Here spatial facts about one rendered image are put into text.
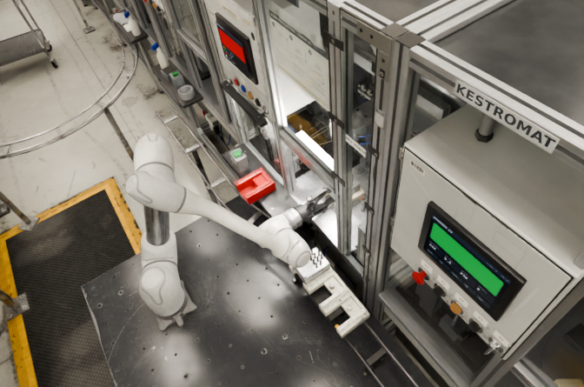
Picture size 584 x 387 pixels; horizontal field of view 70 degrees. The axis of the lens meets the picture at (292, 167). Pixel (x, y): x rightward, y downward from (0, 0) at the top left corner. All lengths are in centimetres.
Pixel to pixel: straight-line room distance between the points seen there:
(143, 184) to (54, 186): 259
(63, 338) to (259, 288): 150
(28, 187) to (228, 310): 255
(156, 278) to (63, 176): 229
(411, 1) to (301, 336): 141
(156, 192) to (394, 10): 92
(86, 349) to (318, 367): 162
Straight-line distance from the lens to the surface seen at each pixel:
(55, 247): 356
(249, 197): 198
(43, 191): 402
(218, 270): 214
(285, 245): 162
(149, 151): 155
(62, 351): 311
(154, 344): 209
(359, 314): 175
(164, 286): 189
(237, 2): 157
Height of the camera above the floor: 251
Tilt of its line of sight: 49 degrees down
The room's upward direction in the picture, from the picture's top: 9 degrees counter-clockwise
